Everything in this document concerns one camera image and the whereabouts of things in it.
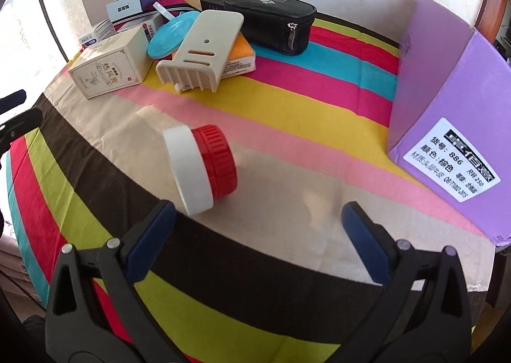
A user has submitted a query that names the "black window frame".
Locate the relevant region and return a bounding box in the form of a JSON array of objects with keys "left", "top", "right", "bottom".
[{"left": 32, "top": 0, "right": 69, "bottom": 61}]

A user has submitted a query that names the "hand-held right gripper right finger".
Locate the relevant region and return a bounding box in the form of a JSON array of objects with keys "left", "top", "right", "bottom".
[{"left": 323, "top": 200, "right": 476, "bottom": 363}]

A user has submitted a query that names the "blue plastic lid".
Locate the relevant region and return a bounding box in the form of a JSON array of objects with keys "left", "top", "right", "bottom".
[{"left": 170, "top": 9, "right": 202, "bottom": 26}]

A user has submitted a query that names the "small white blue box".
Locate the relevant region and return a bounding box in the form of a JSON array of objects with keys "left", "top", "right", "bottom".
[{"left": 78, "top": 19, "right": 117, "bottom": 48}]

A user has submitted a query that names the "white jar with red lid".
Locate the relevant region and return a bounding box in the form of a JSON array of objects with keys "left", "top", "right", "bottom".
[{"left": 163, "top": 125, "right": 238, "bottom": 215}]

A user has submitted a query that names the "cream plastic holder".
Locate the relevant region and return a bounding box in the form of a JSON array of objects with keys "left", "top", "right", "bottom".
[{"left": 156, "top": 9, "right": 245, "bottom": 94}]

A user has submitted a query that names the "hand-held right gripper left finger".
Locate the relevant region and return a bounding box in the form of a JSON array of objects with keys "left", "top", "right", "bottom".
[{"left": 45, "top": 200, "right": 188, "bottom": 363}]

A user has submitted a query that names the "blue plastic bowl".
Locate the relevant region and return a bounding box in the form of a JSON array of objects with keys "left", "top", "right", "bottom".
[{"left": 147, "top": 15, "right": 190, "bottom": 59}]

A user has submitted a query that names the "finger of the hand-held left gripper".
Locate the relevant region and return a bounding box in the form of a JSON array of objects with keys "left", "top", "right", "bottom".
[
  {"left": 0, "top": 89, "right": 27, "bottom": 114},
  {"left": 0, "top": 107, "right": 43, "bottom": 152}
]

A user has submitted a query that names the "small white medicine box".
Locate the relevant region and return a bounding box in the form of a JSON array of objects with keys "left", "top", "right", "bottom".
[{"left": 116, "top": 12, "right": 166, "bottom": 44}]

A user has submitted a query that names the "beige folded cloth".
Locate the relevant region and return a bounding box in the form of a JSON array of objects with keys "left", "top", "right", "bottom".
[{"left": 0, "top": 236, "right": 49, "bottom": 310}]

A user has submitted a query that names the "purple cardboard box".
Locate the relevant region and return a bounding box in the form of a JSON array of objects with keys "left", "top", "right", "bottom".
[{"left": 388, "top": 0, "right": 511, "bottom": 248}]

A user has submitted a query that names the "white plastic scoop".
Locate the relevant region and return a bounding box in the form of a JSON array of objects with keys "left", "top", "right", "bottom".
[{"left": 153, "top": 3, "right": 178, "bottom": 24}]

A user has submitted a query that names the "beige medicine box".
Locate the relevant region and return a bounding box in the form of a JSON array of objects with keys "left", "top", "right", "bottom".
[{"left": 69, "top": 25, "right": 154, "bottom": 101}]

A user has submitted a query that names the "white and purple box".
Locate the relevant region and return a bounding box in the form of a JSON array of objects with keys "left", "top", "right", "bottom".
[{"left": 106, "top": 0, "right": 173, "bottom": 22}]

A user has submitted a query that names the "black zip pouch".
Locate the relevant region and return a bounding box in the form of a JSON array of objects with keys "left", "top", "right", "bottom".
[{"left": 239, "top": 0, "right": 318, "bottom": 56}]

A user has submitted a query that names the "striped colourful cloth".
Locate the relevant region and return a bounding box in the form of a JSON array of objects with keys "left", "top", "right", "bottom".
[{"left": 6, "top": 0, "right": 498, "bottom": 363}]

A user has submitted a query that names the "orange tissue pack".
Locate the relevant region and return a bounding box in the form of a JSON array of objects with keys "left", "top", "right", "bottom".
[{"left": 217, "top": 33, "right": 257, "bottom": 80}]

